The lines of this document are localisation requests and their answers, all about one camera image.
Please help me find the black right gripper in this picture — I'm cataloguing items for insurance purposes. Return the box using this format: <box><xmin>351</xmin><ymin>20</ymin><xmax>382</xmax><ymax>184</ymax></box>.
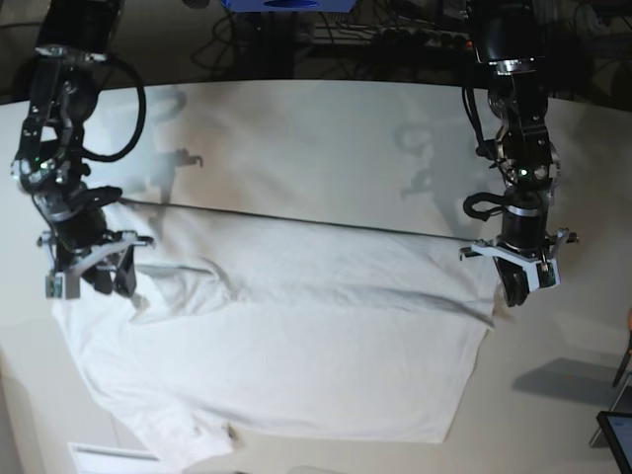
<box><xmin>46</xmin><ymin>199</ymin><xmax>136</xmax><ymax>297</ymax></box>

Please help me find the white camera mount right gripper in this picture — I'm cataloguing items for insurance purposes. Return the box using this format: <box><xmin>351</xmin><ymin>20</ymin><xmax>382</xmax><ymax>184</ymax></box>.
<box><xmin>37</xmin><ymin>231</ymin><xmax>155</xmax><ymax>300</ymax></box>

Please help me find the power strip with red light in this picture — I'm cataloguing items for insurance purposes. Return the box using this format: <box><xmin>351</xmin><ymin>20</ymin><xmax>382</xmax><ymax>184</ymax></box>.
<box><xmin>426</xmin><ymin>32</ymin><xmax>473</xmax><ymax>51</ymax></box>

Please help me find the dark tablet screen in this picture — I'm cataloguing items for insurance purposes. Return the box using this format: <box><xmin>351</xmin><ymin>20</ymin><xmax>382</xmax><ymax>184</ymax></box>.
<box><xmin>596</xmin><ymin>411</ymin><xmax>631</xmax><ymax>474</ymax></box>

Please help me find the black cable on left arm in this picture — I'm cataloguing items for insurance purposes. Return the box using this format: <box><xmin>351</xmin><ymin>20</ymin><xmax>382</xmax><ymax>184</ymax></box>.
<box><xmin>461</xmin><ymin>83</ymin><xmax>508</xmax><ymax>221</ymax></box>

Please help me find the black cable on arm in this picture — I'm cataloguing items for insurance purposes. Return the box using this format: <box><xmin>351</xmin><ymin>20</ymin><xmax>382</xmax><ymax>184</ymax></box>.
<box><xmin>81</xmin><ymin>53</ymin><xmax>148</xmax><ymax>163</ymax></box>
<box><xmin>461</xmin><ymin>83</ymin><xmax>508</xmax><ymax>221</ymax></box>

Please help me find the blue box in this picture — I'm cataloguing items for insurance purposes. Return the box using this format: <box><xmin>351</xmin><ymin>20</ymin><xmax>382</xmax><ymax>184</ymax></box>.
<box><xmin>221</xmin><ymin>0</ymin><xmax>356</xmax><ymax>13</ymax></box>

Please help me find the white camera mount gripper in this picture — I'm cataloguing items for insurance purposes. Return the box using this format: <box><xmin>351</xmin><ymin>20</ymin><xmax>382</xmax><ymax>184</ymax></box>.
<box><xmin>37</xmin><ymin>231</ymin><xmax>155</xmax><ymax>300</ymax></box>
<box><xmin>459</xmin><ymin>228</ymin><xmax>580</xmax><ymax>292</ymax></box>

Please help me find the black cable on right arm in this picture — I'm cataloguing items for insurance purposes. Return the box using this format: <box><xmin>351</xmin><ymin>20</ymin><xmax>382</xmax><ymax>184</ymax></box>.
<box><xmin>81</xmin><ymin>53</ymin><xmax>148</xmax><ymax>163</ymax></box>

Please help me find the grey tablet stand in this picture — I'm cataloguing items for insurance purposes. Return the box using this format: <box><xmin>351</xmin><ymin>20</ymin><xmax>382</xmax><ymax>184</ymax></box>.
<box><xmin>590</xmin><ymin>372</ymin><xmax>632</xmax><ymax>448</ymax></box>

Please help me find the white T-shirt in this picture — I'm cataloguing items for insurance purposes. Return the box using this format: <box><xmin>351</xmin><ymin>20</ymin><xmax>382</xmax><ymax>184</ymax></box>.
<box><xmin>48</xmin><ymin>81</ymin><xmax>498</xmax><ymax>471</ymax></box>

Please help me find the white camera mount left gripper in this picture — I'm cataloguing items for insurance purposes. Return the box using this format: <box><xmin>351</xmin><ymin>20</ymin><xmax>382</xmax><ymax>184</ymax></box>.
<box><xmin>459</xmin><ymin>228</ymin><xmax>580</xmax><ymax>292</ymax></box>

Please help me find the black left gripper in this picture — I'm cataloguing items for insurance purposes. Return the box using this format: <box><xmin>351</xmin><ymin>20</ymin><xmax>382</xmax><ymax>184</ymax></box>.
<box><xmin>496</xmin><ymin>195</ymin><xmax>548</xmax><ymax>307</ymax></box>

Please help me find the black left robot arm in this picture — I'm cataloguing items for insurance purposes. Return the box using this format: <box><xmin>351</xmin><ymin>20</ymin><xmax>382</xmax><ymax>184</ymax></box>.
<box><xmin>460</xmin><ymin>1</ymin><xmax>577</xmax><ymax>307</ymax></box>

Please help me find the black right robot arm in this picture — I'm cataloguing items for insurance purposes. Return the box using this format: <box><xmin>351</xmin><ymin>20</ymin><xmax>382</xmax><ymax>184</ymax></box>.
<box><xmin>11</xmin><ymin>1</ymin><xmax>152</xmax><ymax>300</ymax></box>

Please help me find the white paper sheet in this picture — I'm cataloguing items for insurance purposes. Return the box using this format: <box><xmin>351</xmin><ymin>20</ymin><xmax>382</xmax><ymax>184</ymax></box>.
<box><xmin>68</xmin><ymin>442</ymin><xmax>169</xmax><ymax>473</ymax></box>

